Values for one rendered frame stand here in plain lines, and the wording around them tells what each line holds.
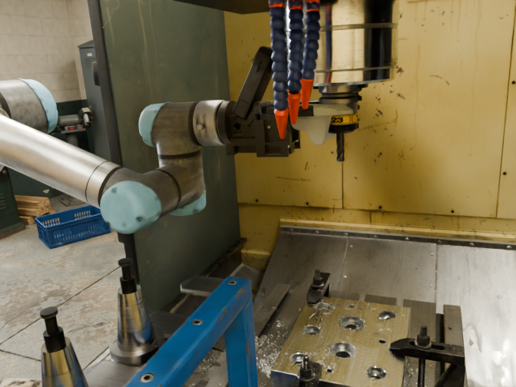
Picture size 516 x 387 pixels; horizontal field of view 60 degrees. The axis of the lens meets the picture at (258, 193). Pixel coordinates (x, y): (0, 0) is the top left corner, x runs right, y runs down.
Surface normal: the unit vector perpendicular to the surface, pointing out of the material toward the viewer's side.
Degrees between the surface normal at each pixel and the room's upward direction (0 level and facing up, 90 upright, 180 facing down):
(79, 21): 90
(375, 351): 0
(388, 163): 90
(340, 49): 90
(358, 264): 25
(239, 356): 90
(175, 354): 0
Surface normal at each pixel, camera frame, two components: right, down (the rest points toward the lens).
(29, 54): 0.93, 0.05
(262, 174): -0.36, 0.28
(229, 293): -0.06, -0.96
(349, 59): 0.00, 0.28
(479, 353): -0.20, -0.76
